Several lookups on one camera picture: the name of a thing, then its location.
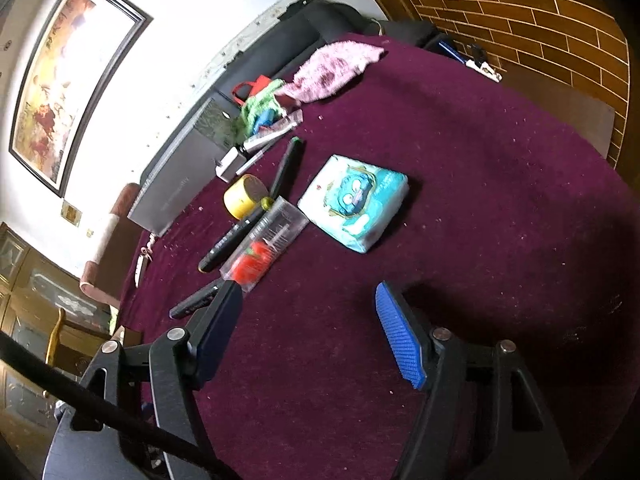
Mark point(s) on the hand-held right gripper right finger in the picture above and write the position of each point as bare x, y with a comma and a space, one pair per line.
400, 337

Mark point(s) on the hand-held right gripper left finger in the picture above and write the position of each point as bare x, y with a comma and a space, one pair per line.
220, 332

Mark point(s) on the black marker with yellow band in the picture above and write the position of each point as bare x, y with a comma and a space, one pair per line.
225, 245

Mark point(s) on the clear plastic box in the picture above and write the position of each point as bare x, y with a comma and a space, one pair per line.
280, 225

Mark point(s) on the yellow tape roll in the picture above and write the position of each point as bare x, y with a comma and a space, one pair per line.
237, 200

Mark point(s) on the maroon and white armchair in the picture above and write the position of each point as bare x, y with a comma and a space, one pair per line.
107, 260

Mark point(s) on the teal tissue pack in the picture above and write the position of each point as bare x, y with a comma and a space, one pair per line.
350, 200

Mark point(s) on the grey flat box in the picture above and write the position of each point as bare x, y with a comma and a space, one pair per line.
170, 185

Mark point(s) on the yellow wooden chair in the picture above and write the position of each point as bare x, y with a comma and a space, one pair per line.
54, 335

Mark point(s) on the small white box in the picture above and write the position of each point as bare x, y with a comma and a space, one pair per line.
231, 165

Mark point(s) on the thin grey pen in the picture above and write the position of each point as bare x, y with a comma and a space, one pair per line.
257, 158

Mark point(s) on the black pen with green cap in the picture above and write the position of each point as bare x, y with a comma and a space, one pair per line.
287, 165

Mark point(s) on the wooden cabinet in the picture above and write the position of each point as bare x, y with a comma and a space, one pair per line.
30, 280

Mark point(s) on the silver tube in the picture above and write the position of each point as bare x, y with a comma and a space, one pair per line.
280, 127

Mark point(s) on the blue plastic piece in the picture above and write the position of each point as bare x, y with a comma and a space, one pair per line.
264, 120

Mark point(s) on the green cloth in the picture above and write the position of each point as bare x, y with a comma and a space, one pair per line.
255, 105

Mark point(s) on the red bag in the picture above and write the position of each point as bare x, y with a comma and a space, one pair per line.
260, 82

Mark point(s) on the pink patterned cloth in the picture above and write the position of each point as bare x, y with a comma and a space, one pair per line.
330, 72

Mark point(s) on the brown board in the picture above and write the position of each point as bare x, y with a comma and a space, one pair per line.
565, 110

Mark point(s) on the blue tool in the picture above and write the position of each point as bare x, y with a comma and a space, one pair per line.
452, 51

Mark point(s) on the framed landscape painting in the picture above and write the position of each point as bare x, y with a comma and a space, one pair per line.
65, 75

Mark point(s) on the black sofa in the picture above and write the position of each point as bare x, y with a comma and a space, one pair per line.
300, 35

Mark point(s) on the wooden brick-pattern counter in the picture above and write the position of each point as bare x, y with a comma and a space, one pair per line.
525, 25

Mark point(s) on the gold wall plaque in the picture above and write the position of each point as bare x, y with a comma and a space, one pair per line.
71, 211

